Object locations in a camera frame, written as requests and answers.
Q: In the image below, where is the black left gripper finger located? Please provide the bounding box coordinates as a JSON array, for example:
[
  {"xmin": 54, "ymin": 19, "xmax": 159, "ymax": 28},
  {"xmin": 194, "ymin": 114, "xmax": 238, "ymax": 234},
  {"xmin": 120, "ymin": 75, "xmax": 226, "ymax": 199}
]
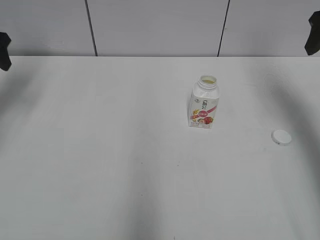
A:
[{"xmin": 0, "ymin": 32, "xmax": 12, "ymax": 71}]

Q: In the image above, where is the white plastic bottle cap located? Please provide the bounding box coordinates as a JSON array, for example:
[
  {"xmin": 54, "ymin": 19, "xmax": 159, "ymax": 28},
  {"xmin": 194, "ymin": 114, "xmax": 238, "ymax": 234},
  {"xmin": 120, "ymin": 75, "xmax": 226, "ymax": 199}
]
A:
[{"xmin": 271, "ymin": 129, "xmax": 292, "ymax": 146}]

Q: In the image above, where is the white yili changqing yogurt bottle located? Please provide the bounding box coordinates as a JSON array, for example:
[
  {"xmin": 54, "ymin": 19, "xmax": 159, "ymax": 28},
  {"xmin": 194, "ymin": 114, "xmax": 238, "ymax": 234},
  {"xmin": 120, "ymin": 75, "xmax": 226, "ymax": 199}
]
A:
[{"xmin": 188, "ymin": 75, "xmax": 220, "ymax": 129}]

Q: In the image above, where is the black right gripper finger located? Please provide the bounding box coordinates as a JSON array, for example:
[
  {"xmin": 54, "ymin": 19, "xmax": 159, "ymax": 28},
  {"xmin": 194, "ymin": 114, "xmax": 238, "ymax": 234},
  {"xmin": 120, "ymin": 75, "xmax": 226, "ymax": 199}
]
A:
[{"xmin": 304, "ymin": 10, "xmax": 320, "ymax": 56}]

